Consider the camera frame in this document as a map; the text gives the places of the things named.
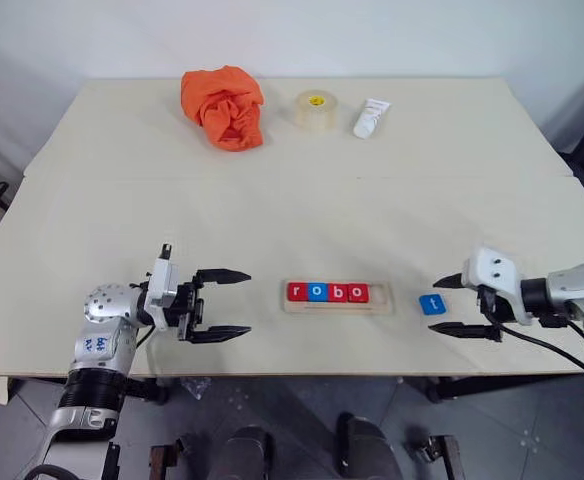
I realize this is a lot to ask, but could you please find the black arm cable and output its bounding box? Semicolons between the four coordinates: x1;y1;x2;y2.
491;299;584;392
21;243;176;480

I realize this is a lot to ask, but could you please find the brown metal bracket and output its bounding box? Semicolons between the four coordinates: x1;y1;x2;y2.
148;434;194;480
410;434;469;480

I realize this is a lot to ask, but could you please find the wooden letter tray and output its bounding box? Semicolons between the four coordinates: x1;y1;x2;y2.
280;279;395;316

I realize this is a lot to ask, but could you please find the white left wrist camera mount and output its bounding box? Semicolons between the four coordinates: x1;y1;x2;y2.
143;257;181;331

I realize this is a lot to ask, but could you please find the blue letter t tile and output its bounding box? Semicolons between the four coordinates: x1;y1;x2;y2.
418;294;448;317

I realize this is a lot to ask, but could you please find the white cream tube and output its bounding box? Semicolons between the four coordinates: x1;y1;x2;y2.
352;97;391;140

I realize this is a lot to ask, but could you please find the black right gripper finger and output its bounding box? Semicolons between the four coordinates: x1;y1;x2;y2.
432;272;466;289
427;322;502;343

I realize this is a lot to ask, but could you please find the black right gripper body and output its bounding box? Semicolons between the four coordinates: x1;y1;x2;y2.
477;285;516;326

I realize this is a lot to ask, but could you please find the dark rounded shape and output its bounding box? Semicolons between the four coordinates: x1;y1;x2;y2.
335;412;404;480
205;424;276;480

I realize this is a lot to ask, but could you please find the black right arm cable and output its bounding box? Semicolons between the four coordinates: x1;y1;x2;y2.
491;299;584;392

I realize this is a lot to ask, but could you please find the orange crumpled cloth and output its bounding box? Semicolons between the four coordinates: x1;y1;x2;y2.
180;64;266;153

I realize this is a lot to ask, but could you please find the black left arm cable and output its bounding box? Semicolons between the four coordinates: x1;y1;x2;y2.
21;243;176;480

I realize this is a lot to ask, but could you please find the black table frame bar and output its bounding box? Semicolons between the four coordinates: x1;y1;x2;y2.
9;377;169;407
401;374;584;404

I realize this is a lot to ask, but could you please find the clear plastic bag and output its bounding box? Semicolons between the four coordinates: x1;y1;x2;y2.
179;377;211;399

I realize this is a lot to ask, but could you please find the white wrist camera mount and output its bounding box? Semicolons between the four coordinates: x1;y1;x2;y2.
143;257;181;331
460;244;531;326

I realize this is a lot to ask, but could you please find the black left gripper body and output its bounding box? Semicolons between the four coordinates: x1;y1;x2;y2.
164;280;206;342

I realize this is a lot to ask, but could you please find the clear packing tape roll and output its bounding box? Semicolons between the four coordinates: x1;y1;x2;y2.
293;89;340;133

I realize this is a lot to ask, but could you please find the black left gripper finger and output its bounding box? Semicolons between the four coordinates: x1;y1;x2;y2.
186;324;252;345
191;268;252;289

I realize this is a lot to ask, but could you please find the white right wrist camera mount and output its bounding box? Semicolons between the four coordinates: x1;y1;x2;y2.
460;244;531;326

